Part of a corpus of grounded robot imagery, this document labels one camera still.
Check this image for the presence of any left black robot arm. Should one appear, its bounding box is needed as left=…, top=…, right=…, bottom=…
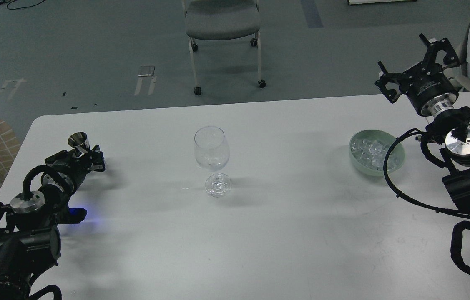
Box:
left=0, top=142, right=105, bottom=300

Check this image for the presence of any steel double jigger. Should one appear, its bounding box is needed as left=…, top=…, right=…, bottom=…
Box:
left=68, top=132, right=91, bottom=158

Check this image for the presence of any grey office chair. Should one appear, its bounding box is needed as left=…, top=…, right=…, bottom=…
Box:
left=181, top=0, right=266, bottom=95

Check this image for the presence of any pile of ice cubes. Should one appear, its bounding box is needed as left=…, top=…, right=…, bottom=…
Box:
left=350, top=137, right=405, bottom=172

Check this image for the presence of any green bowl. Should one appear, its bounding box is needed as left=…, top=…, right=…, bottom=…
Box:
left=349, top=129, right=396, bottom=177

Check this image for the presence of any clear wine glass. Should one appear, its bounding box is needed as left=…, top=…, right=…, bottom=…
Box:
left=194, top=126, right=232, bottom=198

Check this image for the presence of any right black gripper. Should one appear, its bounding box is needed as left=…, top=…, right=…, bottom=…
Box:
left=375, top=33, right=460, bottom=117

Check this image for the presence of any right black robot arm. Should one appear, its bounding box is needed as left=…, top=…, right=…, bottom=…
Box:
left=375, top=34, right=470, bottom=275

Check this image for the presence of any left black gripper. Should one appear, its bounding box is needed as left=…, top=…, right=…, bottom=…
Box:
left=41, top=145, right=106, bottom=196

